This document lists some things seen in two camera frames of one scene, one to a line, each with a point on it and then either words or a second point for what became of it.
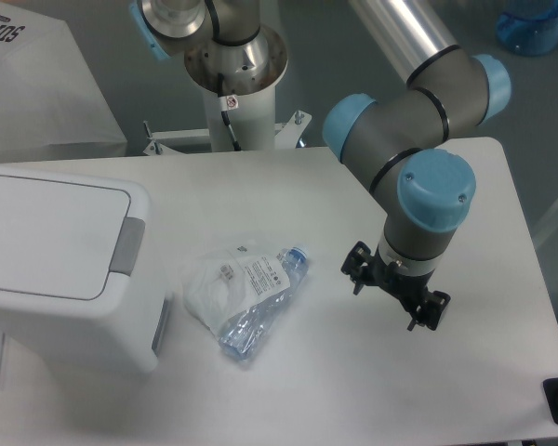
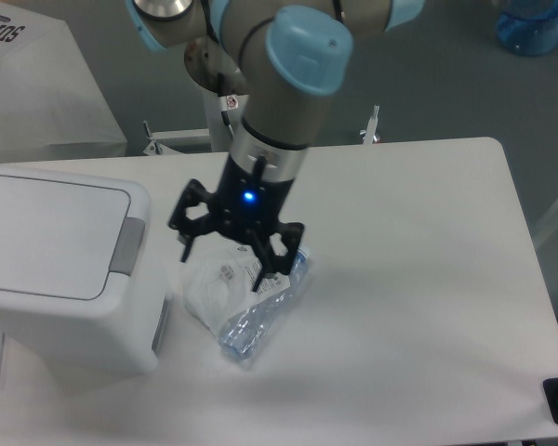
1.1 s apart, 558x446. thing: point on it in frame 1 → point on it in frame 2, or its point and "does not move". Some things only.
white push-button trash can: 67,268 does not move
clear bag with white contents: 224,282 does not move
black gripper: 405,283 → 247,200
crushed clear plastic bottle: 240,337 does not move
